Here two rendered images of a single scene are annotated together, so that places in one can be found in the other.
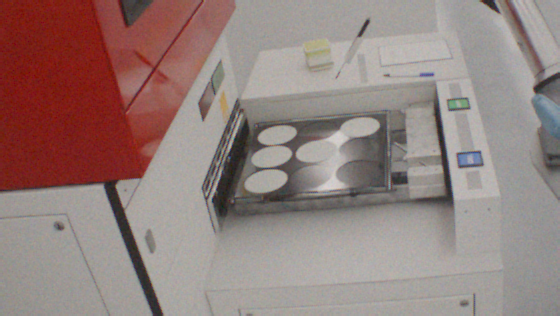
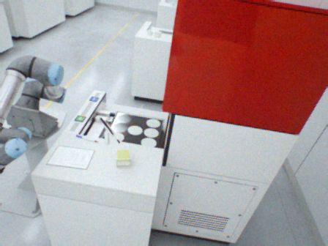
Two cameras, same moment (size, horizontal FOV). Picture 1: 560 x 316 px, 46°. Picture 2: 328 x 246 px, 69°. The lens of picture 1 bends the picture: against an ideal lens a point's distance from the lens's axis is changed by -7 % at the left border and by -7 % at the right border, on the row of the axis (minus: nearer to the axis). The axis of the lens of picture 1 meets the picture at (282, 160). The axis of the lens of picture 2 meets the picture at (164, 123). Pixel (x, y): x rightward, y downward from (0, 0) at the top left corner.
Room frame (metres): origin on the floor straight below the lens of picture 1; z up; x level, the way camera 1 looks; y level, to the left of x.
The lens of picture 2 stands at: (2.78, -0.17, 1.92)
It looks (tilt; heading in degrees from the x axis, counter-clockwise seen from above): 36 degrees down; 168
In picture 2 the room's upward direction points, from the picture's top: 9 degrees clockwise
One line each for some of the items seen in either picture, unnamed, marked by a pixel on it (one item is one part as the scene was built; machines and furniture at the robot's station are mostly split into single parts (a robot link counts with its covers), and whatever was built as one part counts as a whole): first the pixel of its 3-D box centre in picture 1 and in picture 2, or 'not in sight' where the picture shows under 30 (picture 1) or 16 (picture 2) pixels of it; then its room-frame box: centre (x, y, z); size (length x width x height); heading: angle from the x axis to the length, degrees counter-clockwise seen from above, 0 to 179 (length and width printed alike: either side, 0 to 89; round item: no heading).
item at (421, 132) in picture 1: (423, 150); (97, 129); (1.44, -0.34, 0.87); 0.36 x 0.08 x 0.03; 167
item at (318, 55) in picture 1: (318, 54); (123, 158); (1.86, -0.16, 1.00); 0.07 x 0.07 x 0.07; 2
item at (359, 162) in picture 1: (314, 153); (135, 130); (1.49, -0.08, 0.90); 0.34 x 0.34 x 0.01; 77
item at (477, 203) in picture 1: (465, 156); (88, 117); (1.34, -0.42, 0.89); 0.55 x 0.09 x 0.14; 167
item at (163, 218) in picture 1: (197, 159); (173, 106); (1.35, 0.18, 1.02); 0.82 x 0.03 x 0.40; 167
